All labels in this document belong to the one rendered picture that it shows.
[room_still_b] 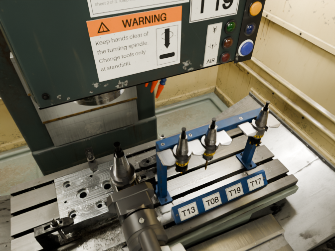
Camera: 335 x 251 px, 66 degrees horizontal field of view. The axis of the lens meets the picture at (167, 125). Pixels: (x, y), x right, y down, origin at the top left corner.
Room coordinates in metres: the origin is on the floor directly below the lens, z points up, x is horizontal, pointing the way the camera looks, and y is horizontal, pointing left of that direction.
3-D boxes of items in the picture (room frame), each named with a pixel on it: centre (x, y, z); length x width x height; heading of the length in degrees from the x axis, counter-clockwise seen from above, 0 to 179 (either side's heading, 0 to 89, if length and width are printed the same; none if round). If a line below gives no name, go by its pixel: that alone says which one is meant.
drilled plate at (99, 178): (0.57, 0.29, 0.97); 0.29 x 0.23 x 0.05; 114
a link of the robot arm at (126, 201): (0.30, 0.07, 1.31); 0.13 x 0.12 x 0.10; 114
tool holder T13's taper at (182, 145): (0.57, -0.05, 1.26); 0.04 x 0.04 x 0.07
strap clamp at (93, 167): (0.72, 0.34, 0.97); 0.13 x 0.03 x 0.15; 24
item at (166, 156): (0.55, 0.00, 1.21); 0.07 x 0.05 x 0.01; 24
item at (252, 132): (0.69, -0.30, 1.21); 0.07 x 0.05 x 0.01; 24
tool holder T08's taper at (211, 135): (0.62, -0.15, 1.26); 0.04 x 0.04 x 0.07
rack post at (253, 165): (0.78, -0.38, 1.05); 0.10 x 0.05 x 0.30; 24
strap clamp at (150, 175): (0.60, 0.12, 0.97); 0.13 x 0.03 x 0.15; 114
